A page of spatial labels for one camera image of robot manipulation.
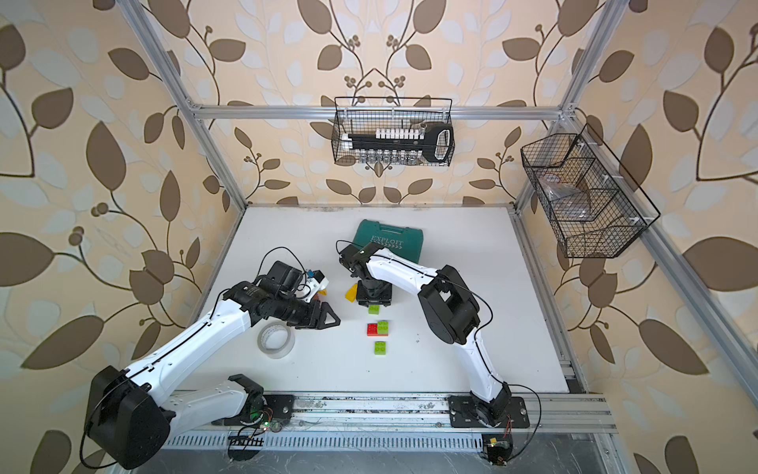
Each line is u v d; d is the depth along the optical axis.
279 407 0.75
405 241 1.03
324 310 0.70
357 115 0.91
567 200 0.69
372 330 0.87
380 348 0.84
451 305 0.56
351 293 0.96
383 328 0.86
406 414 0.75
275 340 0.87
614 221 0.72
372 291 0.79
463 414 0.73
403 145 0.84
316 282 0.74
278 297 0.63
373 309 0.91
